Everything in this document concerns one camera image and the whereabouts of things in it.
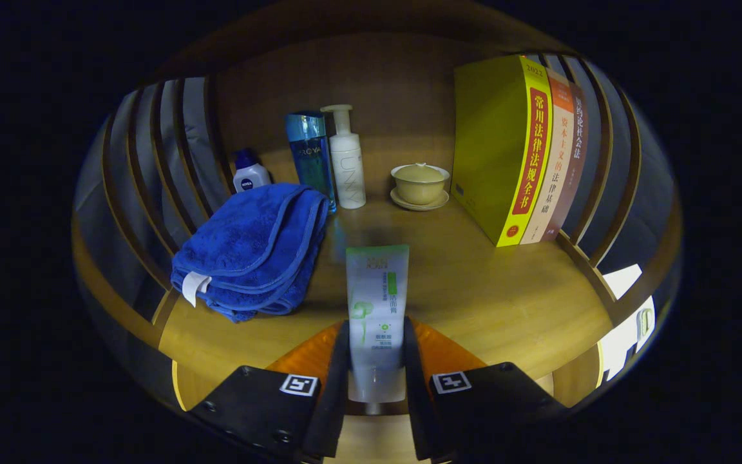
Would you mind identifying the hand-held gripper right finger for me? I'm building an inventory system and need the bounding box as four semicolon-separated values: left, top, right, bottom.
402;316;568;463

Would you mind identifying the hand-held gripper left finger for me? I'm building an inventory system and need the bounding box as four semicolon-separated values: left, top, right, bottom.
187;320;352;461

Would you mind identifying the white green cosmetic tube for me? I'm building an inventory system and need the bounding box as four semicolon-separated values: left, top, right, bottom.
345;244;410;414

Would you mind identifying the wooden countertop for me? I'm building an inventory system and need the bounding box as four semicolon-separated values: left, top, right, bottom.
158;145;613;413

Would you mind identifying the white side cabinet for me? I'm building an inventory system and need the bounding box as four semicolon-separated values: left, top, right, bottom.
600;264;656;381

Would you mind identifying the blue folded towel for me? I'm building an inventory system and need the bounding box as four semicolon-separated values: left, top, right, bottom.
170;182;330;323

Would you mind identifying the beige lidded teacup with saucer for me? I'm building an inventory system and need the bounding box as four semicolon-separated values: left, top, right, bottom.
389;162;451;212

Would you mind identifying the white pump bottle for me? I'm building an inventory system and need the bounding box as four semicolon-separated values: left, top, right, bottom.
321;104;367;210

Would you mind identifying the blue translucent bottle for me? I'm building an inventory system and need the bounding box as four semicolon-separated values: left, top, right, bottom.
284;111;338;213

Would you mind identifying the small white blue-capped bottle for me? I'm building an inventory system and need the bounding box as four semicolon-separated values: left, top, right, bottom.
233;148;273;193

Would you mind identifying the small beige green object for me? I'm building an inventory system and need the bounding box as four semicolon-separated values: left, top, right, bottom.
636;308;655;352

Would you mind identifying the thick yellow book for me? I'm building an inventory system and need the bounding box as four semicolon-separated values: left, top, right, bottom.
452;55;553;247

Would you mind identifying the orange and cream book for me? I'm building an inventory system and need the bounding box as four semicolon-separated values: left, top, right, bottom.
520;66;576;246

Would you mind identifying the brown book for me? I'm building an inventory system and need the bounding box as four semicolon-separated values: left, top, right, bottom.
542;81;589;242

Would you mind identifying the wooden cabinet with shelf frame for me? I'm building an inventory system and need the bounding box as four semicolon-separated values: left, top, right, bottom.
71;3;684;461

